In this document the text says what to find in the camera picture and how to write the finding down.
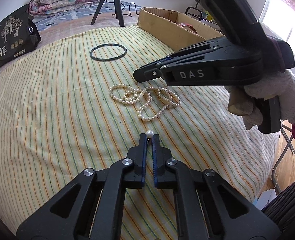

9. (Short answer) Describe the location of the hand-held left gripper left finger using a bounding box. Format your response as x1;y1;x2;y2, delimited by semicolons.
16;133;148;240

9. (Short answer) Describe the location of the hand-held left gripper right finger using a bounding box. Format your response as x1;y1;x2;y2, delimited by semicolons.
151;134;280;240

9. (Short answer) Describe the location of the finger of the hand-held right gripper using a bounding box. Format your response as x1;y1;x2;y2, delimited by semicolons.
179;0;266;49
133;36;238;87

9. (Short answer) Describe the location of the cardboard box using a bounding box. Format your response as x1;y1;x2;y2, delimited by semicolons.
137;7;224;52

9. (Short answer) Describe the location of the pearl bracelet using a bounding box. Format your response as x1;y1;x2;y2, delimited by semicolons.
157;87;181;108
137;87;168;122
109;84;138;107

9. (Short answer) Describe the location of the person's right hand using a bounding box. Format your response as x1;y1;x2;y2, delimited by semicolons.
225;69;295;130

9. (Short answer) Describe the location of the black clothes rack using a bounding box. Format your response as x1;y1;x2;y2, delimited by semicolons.
185;0;213;22

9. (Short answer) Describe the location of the window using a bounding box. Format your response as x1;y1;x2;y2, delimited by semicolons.
259;0;295;68

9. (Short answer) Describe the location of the dark green bangle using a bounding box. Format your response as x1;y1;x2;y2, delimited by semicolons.
90;44;127;62

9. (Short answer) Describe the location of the black tripod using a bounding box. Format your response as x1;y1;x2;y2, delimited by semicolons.
90;0;126;27

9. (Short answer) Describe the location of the yellow striped blanket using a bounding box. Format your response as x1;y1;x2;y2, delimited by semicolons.
0;25;280;235

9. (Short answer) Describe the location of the blue patterned bedsheet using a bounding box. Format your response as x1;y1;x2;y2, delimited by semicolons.
31;4;143;29

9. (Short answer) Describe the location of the white paper box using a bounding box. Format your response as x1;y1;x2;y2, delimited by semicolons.
256;187;275;207

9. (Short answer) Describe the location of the dark ribbed cloth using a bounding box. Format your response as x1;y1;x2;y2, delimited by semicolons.
262;172;295;233

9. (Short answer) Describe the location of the black printed bag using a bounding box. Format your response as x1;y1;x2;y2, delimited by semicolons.
0;4;41;73

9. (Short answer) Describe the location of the black cable with switch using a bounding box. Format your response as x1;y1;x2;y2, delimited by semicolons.
107;0;140;18

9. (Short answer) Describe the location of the metal folding frame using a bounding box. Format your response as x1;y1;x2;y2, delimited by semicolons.
272;126;295;190

